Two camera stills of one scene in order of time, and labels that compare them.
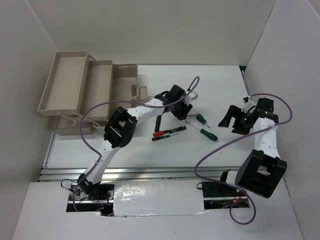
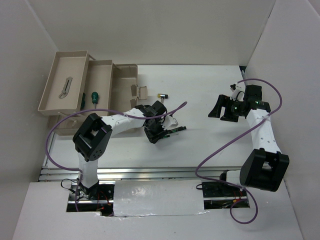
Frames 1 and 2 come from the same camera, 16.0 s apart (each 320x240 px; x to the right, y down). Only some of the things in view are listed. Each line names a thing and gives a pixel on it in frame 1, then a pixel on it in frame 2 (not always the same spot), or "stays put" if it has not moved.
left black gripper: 182,115 to 154,137
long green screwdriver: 205,133 to 83,102
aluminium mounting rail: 125,173 stays put
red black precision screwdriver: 163,132 stays put
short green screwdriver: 200,118 to 95,96
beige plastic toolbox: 75,80 stays put
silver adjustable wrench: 190,115 to 66,88
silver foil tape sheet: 161,197 stays put
